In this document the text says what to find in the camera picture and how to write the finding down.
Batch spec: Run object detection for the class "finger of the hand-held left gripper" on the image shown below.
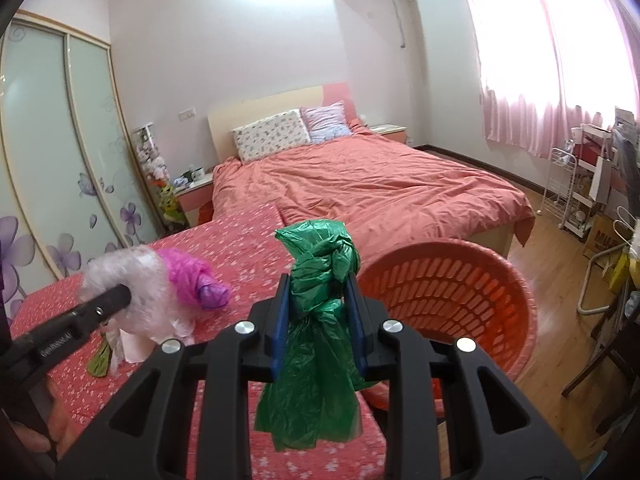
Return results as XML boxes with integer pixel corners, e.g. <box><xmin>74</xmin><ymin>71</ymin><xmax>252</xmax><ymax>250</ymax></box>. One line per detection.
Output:
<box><xmin>10</xmin><ymin>284</ymin><xmax>132</xmax><ymax>376</ymax></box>

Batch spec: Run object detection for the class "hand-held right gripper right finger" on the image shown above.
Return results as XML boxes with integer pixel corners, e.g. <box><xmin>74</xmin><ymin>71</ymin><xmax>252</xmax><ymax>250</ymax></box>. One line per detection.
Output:
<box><xmin>345</xmin><ymin>275</ymin><xmax>583</xmax><ymax>480</ymax></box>

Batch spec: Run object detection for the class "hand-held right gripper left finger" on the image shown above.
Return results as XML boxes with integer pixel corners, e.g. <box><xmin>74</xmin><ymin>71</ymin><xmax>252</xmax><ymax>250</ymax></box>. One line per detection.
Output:
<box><xmin>55</xmin><ymin>272</ymin><xmax>293</xmax><ymax>480</ymax></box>

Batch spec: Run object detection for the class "green plastic bag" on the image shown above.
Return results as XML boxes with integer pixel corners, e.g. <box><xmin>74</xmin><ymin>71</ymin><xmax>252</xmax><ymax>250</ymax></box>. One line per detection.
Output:
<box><xmin>255</xmin><ymin>219</ymin><xmax>381</xmax><ymax>452</ymax></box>

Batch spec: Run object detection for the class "clear pinkish plastic bag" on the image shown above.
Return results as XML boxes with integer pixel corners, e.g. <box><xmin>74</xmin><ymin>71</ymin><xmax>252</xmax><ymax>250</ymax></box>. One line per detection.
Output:
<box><xmin>80</xmin><ymin>245</ymin><xmax>196</xmax><ymax>351</ymax></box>

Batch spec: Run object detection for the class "orange plastic laundry basket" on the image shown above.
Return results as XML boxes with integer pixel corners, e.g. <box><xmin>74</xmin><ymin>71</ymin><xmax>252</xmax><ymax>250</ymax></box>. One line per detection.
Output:
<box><xmin>357</xmin><ymin>240</ymin><xmax>538</xmax><ymax>411</ymax></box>

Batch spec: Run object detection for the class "person's left hand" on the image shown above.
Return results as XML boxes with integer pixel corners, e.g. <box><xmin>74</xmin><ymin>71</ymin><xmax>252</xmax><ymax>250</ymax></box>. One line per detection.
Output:
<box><xmin>11</xmin><ymin>400</ymin><xmax>76</xmax><ymax>463</ymax></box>

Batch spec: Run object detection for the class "small green plastic scrap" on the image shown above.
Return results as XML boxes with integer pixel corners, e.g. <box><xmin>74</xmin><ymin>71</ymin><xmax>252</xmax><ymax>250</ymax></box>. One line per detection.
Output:
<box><xmin>87</xmin><ymin>342</ymin><xmax>113</xmax><ymax>378</ymax></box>

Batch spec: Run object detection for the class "white paper piece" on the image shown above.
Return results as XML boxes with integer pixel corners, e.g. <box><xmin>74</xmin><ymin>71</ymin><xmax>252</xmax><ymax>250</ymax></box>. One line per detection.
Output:
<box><xmin>120</xmin><ymin>332</ymin><xmax>156</xmax><ymax>363</ymax></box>

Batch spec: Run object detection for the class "red floral blanket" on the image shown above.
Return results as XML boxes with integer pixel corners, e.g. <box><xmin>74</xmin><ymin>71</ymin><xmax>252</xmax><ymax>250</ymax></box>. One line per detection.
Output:
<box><xmin>10</xmin><ymin>205</ymin><xmax>391</xmax><ymax>480</ymax></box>

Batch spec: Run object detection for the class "magenta plastic bag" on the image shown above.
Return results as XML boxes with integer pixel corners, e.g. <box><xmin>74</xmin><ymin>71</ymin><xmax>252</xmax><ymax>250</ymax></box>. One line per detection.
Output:
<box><xmin>157</xmin><ymin>247</ymin><xmax>232</xmax><ymax>311</ymax></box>

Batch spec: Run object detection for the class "green plush toy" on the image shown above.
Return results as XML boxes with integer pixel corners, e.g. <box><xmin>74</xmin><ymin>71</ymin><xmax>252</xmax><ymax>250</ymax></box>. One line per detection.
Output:
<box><xmin>159</xmin><ymin>182</ymin><xmax>183</xmax><ymax>226</ymax></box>

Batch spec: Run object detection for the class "pink and white nightstand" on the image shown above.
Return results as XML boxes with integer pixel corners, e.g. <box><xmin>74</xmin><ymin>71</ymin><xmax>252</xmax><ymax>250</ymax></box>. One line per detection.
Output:
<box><xmin>367</xmin><ymin>124</ymin><xmax>408</xmax><ymax>148</ymax></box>
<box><xmin>175</xmin><ymin>172</ymin><xmax>216</xmax><ymax>228</ymax></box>

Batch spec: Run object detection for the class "bed with salmon duvet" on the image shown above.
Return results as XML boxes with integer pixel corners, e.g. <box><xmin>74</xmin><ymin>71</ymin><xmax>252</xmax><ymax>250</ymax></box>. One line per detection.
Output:
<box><xmin>212</xmin><ymin>120</ymin><xmax>536</xmax><ymax>248</ymax></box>

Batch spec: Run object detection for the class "pile of plush toys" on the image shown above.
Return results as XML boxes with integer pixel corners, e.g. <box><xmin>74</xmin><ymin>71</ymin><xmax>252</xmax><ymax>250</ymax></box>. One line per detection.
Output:
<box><xmin>132</xmin><ymin>125</ymin><xmax>171</xmax><ymax>186</ymax></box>

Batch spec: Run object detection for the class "wardrobe with flowered glass doors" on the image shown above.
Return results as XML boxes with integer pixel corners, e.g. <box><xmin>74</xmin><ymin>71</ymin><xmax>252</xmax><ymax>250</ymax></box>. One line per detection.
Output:
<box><xmin>0</xmin><ymin>10</ymin><xmax>166</xmax><ymax>311</ymax></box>

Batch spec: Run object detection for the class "white floral pillow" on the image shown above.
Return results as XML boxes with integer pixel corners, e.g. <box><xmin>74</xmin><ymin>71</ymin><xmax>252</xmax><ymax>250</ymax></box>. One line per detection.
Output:
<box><xmin>231</xmin><ymin>109</ymin><xmax>311</xmax><ymax>162</ymax></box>

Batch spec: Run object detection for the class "pink striped pillow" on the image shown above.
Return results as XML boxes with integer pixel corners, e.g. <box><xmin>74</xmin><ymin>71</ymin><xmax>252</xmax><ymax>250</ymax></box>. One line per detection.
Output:
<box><xmin>300</xmin><ymin>101</ymin><xmax>353</xmax><ymax>143</ymax></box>

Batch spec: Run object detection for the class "beige and pink headboard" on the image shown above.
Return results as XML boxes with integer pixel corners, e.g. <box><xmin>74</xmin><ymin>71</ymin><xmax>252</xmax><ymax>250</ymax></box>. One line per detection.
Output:
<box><xmin>207</xmin><ymin>85</ymin><xmax>358</xmax><ymax>166</ymax></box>

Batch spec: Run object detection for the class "dark wooden chair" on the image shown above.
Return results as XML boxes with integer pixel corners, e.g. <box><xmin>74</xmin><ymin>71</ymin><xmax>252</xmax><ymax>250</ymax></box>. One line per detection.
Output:
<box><xmin>560</xmin><ymin>280</ymin><xmax>640</xmax><ymax>436</ymax></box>

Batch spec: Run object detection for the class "brown cardboard box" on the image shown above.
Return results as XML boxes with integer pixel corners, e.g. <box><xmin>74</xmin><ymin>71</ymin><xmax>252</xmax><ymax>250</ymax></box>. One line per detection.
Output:
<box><xmin>582</xmin><ymin>212</ymin><xmax>626</xmax><ymax>261</ymax></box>

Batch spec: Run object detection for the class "pink curtain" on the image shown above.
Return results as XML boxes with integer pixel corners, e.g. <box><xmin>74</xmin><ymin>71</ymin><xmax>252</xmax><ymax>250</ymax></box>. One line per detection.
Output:
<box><xmin>452</xmin><ymin>0</ymin><xmax>640</xmax><ymax>158</ymax></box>

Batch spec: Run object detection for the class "cluttered white shelf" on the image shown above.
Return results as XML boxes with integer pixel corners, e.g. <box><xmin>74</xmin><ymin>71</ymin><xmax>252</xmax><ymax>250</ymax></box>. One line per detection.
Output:
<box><xmin>570</xmin><ymin>107</ymin><xmax>640</xmax><ymax>206</ymax></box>

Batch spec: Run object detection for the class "white air conditioner pipe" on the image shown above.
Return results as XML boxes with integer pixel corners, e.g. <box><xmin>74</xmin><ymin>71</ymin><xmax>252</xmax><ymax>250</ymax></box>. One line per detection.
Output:
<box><xmin>395</xmin><ymin>0</ymin><xmax>416</xmax><ymax>51</ymax></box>

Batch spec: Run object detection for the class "white tube frame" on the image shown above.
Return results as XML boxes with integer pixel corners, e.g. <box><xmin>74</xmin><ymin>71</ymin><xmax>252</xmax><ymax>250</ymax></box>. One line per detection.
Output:
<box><xmin>577</xmin><ymin>245</ymin><xmax>631</xmax><ymax>316</ymax></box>

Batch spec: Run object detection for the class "white wire rack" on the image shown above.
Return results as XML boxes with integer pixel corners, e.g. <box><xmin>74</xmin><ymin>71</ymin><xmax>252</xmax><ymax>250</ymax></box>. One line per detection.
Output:
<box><xmin>542</xmin><ymin>145</ymin><xmax>601</xmax><ymax>238</ymax></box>

